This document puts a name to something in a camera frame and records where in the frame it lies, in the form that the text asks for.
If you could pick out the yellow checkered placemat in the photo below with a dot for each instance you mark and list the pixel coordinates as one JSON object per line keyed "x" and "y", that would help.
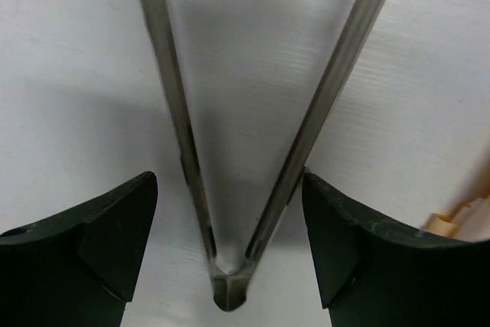
{"x": 468, "y": 220}

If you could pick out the stainless steel tongs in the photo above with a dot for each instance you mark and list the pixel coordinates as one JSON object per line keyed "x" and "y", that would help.
{"x": 248, "y": 85}

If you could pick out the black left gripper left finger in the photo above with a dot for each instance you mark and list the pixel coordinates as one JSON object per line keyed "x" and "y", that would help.
{"x": 79, "y": 267}

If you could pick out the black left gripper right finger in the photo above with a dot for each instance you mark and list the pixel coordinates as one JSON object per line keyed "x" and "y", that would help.
{"x": 372, "y": 270}

